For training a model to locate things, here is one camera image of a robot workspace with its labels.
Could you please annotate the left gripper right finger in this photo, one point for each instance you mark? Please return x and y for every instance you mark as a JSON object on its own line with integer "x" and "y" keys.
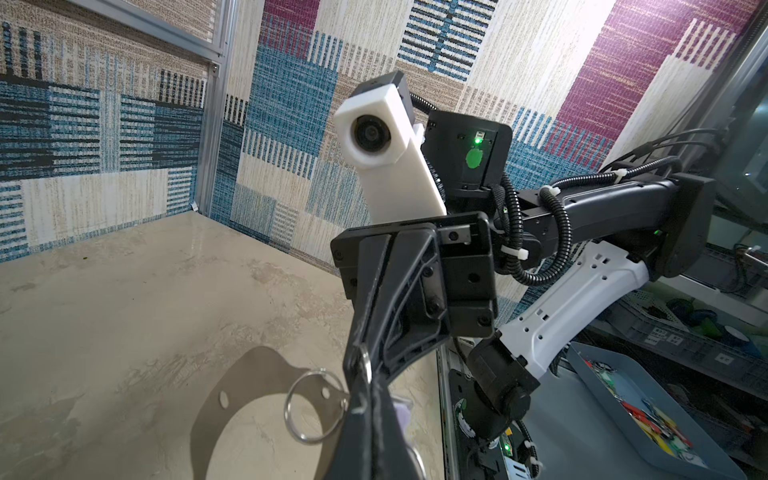
{"x": 390, "y": 457}

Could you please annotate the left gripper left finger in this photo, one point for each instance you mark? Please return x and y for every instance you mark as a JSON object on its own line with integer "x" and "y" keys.
{"x": 352, "y": 458}

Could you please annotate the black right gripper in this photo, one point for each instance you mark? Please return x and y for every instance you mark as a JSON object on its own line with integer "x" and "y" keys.
{"x": 412, "y": 277}

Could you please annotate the key with purple tag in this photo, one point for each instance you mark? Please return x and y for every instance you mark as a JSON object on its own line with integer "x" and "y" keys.
{"x": 404, "y": 412}

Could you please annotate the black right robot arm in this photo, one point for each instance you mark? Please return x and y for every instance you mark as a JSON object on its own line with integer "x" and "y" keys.
{"x": 623, "y": 235}

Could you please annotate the blue tray with keys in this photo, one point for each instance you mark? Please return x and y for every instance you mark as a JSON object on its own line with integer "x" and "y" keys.
{"x": 660, "y": 430}

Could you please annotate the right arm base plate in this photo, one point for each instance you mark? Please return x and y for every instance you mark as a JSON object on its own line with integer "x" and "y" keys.
{"x": 481, "y": 442}

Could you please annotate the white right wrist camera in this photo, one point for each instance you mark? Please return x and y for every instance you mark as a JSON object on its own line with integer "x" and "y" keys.
{"x": 379, "y": 137}

